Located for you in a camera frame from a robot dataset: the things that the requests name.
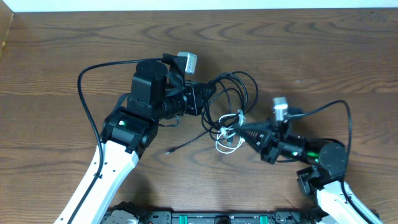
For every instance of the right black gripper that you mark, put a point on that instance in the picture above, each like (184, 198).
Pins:
(277, 143)

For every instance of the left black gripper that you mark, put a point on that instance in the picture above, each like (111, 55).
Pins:
(198, 94)

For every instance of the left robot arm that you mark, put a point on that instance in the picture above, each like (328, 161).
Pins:
(159, 91)

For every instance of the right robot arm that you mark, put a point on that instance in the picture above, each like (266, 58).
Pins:
(322, 181)

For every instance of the wooden side panel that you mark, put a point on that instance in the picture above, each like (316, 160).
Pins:
(6, 18)

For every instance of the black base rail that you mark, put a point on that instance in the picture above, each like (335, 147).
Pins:
(165, 217)

